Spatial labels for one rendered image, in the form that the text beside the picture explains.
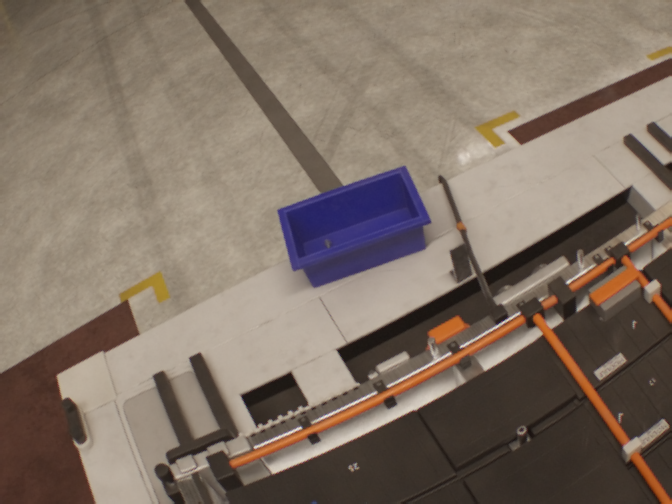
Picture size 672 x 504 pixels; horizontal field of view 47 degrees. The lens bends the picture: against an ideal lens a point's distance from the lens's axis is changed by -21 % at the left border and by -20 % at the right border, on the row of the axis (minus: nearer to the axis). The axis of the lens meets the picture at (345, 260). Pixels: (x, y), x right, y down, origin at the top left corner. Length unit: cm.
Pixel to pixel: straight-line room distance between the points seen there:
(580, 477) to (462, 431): 20
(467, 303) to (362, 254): 19
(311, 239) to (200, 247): 147
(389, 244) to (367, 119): 184
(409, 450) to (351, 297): 49
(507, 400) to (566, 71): 247
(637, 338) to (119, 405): 92
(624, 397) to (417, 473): 29
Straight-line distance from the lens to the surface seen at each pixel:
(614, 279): 121
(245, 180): 329
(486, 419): 112
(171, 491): 134
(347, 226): 167
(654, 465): 107
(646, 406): 112
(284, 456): 125
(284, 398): 154
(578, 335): 119
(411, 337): 155
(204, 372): 152
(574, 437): 109
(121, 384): 161
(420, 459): 112
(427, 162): 310
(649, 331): 119
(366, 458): 114
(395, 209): 167
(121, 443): 153
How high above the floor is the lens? 194
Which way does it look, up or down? 43 degrees down
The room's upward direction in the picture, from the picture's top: 21 degrees counter-clockwise
